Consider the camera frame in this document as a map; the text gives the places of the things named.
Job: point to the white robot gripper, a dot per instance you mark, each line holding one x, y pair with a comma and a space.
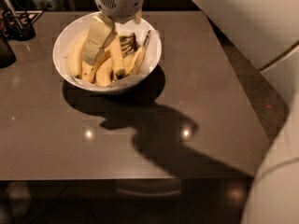
121, 4

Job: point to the single yellow banana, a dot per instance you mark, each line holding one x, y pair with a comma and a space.
117, 58

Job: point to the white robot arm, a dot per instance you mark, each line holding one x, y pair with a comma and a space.
261, 40

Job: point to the white ceramic bowl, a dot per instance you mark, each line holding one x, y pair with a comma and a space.
149, 52

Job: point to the right yellow banana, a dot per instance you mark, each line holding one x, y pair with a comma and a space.
133, 61

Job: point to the white paper bowl liner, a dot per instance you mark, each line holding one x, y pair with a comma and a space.
152, 52

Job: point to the lower bunch yellow banana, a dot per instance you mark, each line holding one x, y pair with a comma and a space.
104, 72

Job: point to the bunch yellow banana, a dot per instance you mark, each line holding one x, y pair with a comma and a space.
104, 72
88, 71

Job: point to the middle bunch yellow banana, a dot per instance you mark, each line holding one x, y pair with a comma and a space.
88, 71

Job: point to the far left yellow banana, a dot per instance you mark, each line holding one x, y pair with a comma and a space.
74, 57

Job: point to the dark glass jar with utensils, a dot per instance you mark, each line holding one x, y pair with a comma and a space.
18, 25

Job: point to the dark round container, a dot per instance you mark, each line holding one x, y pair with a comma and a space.
7, 56

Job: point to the metal drawer handle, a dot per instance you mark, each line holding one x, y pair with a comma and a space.
149, 188

